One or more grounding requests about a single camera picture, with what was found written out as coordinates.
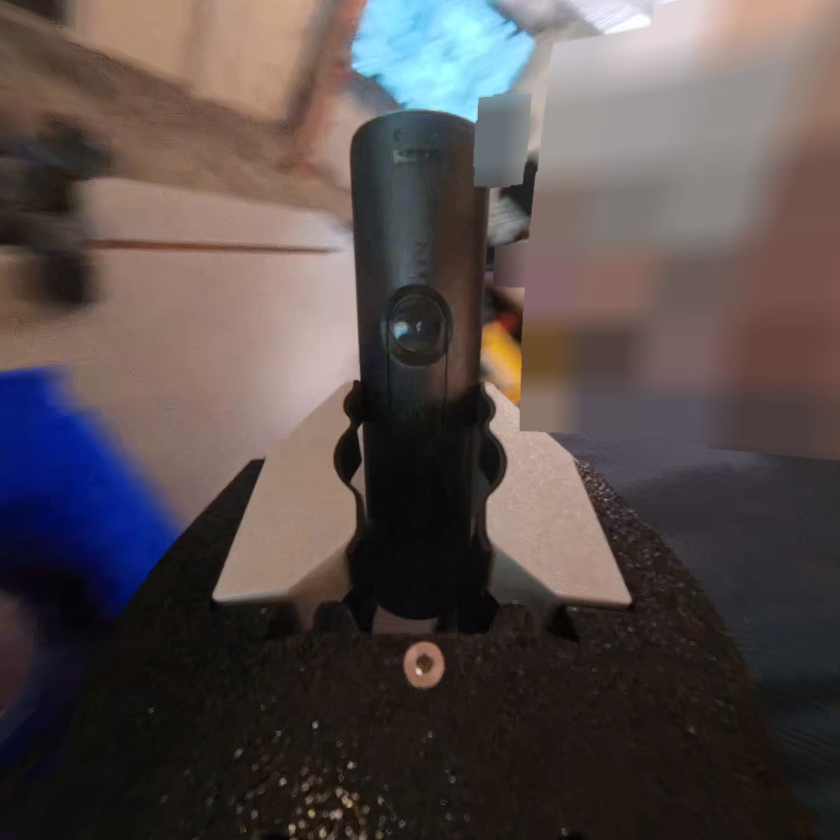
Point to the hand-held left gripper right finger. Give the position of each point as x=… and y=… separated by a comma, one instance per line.
x=551, y=525

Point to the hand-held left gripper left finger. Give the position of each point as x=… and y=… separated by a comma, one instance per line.
x=289, y=518

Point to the blue storage bin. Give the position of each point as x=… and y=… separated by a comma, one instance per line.
x=65, y=472

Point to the black cylindrical webcam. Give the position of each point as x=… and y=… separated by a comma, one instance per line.
x=413, y=229

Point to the yellow bin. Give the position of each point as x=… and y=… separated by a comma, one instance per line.
x=502, y=358

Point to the large window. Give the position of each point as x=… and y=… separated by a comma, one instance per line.
x=439, y=52

